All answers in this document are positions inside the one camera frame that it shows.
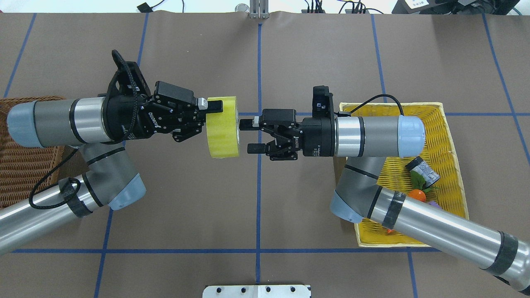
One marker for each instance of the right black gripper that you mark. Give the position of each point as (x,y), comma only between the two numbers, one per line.
(318,137)

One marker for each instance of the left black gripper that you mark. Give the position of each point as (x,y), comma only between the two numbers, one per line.
(131,121)

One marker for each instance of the yellow tape roll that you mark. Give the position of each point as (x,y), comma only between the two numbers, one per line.
(222,129)

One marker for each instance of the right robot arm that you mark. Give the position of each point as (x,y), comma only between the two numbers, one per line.
(366,143)

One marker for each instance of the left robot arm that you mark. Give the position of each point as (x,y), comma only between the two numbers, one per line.
(96,127)

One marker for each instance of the yellow woven basket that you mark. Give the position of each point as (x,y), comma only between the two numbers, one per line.
(440,154)

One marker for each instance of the brown wicker basket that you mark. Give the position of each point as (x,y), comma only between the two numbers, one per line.
(21,167)

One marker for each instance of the small black labelled jar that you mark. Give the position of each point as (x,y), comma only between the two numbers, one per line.
(421,167)

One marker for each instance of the orange toy carrot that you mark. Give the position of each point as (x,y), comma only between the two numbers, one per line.
(419,187)

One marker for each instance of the black monitor stand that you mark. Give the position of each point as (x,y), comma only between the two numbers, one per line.
(453,7)

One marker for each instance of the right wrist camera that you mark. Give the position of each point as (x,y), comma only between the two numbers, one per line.
(322,106)

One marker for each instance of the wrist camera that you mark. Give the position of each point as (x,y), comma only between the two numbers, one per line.
(322,106)
(128,79)

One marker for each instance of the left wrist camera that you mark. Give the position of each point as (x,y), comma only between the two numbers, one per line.
(128,79)

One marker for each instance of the metal camera post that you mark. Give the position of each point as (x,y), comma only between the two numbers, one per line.
(259,9)

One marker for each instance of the black adapter with cable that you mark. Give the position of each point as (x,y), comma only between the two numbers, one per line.
(164,5)

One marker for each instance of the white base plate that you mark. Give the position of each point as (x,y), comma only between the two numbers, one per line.
(258,291)

